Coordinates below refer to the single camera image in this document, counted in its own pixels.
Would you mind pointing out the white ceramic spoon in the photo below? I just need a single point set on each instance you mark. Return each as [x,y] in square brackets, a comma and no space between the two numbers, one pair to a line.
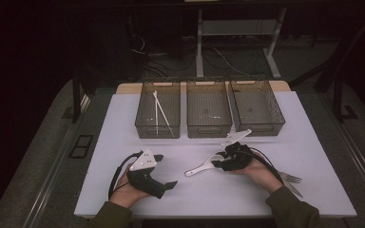
[199,169]

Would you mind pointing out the black metal stand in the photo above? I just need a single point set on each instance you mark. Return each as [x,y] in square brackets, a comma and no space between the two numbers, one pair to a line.
[337,101]
[76,101]

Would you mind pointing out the white metal desk frame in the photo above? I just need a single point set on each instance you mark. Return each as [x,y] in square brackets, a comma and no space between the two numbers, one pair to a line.
[199,47]

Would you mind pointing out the black floor outlet frame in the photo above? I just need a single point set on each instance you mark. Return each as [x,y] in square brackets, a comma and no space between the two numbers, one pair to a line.
[81,146]

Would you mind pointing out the person's right hand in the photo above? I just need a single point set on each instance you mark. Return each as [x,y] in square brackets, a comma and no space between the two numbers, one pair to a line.
[261,174]

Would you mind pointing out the translucent grey storage bin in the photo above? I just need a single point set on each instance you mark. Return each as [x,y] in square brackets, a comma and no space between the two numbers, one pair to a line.
[207,110]
[145,110]
[255,109]

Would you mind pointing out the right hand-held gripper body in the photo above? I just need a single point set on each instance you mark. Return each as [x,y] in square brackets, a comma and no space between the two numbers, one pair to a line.
[239,156]

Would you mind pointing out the person's left hand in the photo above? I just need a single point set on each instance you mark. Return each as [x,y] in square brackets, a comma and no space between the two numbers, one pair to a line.
[125,193]

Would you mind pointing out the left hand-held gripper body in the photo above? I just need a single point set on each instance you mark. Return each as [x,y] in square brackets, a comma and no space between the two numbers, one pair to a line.
[142,161]

